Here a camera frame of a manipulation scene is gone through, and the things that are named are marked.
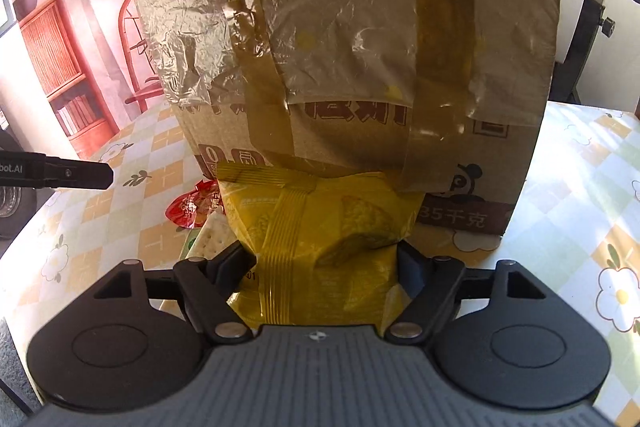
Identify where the cracker packet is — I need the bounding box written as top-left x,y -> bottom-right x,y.
186,209 -> 236,260

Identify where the red candy wrapper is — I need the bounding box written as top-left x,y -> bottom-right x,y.
165,180 -> 224,230

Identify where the yellow chips bag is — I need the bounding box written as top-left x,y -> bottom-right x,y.
217,164 -> 423,331

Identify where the cardboard box with plastic liner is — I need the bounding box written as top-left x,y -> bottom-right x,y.
134,0 -> 560,234

